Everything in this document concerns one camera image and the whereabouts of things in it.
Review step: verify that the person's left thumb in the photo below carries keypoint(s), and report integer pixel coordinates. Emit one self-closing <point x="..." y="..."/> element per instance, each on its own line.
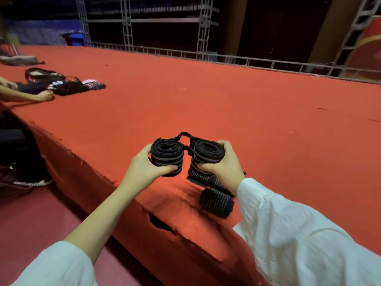
<point x="169" y="169"/>

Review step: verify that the black striped wrap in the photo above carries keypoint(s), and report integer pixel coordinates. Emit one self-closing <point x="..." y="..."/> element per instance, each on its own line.
<point x="208" y="181"/>
<point x="216" y="203"/>
<point x="208" y="151"/>
<point x="166" y="154"/>

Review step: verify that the person's right forearm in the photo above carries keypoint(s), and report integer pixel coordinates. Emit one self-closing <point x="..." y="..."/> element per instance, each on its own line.
<point x="297" y="244"/>

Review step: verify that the black bag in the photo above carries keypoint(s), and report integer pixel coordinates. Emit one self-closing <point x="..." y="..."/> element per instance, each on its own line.
<point x="41" y="76"/>

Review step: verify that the another person's forearm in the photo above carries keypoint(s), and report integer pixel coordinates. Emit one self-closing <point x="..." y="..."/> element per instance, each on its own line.
<point x="16" y="96"/>

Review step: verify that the red banner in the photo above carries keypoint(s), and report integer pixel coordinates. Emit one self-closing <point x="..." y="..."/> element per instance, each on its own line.
<point x="367" y="50"/>

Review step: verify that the grey metal truss frame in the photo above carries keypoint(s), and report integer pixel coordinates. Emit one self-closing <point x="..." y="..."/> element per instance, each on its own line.
<point x="205" y="29"/>

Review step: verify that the grey folded cloth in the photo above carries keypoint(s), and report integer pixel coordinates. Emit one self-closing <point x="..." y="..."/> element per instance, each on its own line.
<point x="19" y="60"/>

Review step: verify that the person's right thumb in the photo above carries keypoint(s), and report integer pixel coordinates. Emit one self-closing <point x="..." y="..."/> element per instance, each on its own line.
<point x="206" y="167"/>

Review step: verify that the person's left forearm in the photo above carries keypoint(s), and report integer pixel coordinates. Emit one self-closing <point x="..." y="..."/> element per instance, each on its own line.
<point x="98" y="220"/>

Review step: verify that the blue bin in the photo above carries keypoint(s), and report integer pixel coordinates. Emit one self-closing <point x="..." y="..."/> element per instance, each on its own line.
<point x="74" y="39"/>

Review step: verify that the pile of black wraps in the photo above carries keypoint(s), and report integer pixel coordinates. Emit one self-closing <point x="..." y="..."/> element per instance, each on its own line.
<point x="74" y="85"/>

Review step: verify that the person's left hand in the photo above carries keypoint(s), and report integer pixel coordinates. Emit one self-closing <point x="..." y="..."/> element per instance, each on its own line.
<point x="138" y="172"/>

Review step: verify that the person's right hand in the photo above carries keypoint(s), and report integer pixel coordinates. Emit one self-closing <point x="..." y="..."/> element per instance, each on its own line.
<point x="229" y="171"/>

